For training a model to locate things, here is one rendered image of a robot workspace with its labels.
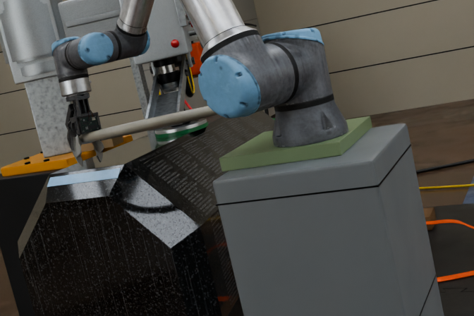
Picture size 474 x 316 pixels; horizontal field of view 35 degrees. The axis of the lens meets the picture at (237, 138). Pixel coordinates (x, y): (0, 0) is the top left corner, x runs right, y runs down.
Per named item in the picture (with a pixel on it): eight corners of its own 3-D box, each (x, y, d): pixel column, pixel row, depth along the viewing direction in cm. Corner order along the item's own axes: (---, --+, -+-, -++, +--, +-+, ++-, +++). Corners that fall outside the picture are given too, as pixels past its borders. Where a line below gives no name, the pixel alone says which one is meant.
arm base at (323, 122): (355, 124, 196) (348, 87, 194) (339, 140, 178) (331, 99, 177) (286, 135, 203) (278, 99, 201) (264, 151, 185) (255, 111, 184)
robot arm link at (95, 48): (116, 27, 219) (93, 35, 228) (82, 33, 211) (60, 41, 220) (124, 58, 220) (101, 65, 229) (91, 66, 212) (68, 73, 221)
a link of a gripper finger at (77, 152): (76, 166, 224) (76, 135, 225) (71, 166, 229) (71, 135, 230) (87, 166, 226) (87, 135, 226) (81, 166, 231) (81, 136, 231)
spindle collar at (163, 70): (163, 91, 313) (145, 18, 308) (185, 86, 312) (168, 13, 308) (159, 94, 301) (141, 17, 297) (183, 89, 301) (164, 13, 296)
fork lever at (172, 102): (152, 73, 329) (149, 62, 327) (195, 63, 327) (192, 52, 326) (138, 134, 265) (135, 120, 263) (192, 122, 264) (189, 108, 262)
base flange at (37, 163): (-3, 177, 363) (-6, 168, 363) (64, 152, 405) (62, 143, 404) (75, 166, 339) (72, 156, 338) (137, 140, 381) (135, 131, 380)
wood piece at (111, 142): (77, 153, 354) (74, 142, 353) (88, 148, 363) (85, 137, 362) (114, 146, 346) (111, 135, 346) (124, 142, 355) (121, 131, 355)
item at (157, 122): (98, 141, 267) (96, 132, 267) (234, 111, 265) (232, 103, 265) (59, 149, 219) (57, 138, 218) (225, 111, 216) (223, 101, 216)
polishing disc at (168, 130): (202, 125, 296) (202, 123, 296) (150, 137, 299) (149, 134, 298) (209, 118, 317) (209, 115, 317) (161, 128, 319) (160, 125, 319)
